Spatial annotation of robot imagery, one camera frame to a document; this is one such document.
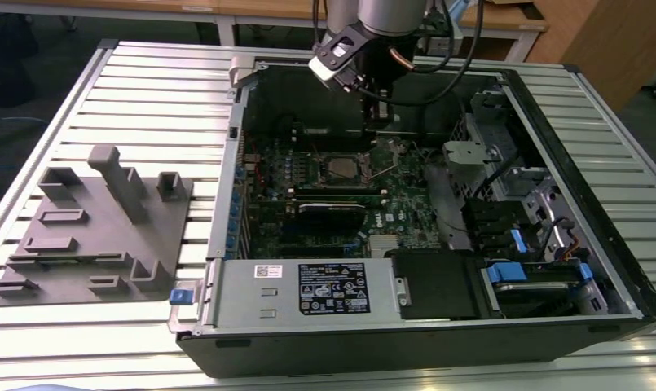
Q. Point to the black PC case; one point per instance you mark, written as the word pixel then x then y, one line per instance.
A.
pixel 359 354

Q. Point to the grey power supply unit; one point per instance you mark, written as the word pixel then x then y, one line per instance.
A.
pixel 241 297

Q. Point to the black expansion slot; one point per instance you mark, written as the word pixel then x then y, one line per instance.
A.
pixel 317 250

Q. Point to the wooden desk white frame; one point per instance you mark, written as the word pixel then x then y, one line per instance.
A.
pixel 501 18
pixel 88 5

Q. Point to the green motherboard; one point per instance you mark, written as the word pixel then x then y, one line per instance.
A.
pixel 409 212

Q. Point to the grey metal bracket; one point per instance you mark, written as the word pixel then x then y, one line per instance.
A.
pixel 461 163

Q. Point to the small silver heatsink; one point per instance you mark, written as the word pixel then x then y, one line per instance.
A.
pixel 385 242

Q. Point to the silver metal drive cage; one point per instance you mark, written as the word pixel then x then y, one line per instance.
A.
pixel 522 179

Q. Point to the blue case latch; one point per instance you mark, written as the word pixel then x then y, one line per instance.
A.
pixel 181 296

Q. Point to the blue plastic tab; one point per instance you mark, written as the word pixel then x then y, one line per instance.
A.
pixel 516 241

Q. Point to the grey plastic case latch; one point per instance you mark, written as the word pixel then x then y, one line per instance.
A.
pixel 241 67

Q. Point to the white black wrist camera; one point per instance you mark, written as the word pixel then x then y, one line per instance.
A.
pixel 438 45
pixel 333 61

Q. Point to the black graphics card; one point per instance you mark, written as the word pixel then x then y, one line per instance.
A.
pixel 333 216

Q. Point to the black connector block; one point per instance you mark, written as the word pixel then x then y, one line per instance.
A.
pixel 490 220

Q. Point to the silver CPU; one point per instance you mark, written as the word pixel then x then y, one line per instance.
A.
pixel 341 167

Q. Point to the RAM slot black clips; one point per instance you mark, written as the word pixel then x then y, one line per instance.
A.
pixel 311 141

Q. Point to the black plastic shroud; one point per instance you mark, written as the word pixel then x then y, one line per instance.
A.
pixel 436 285

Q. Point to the CPU socket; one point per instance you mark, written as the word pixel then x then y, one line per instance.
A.
pixel 323 179

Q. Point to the RAM slot white clips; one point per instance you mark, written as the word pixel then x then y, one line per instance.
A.
pixel 311 137

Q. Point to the hard disk in blue carrier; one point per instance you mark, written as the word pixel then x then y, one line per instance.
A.
pixel 505 272

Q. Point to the wooden cabinet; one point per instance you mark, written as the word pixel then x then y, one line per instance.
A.
pixel 621 40

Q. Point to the grey parts rack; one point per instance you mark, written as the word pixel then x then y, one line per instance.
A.
pixel 99 244

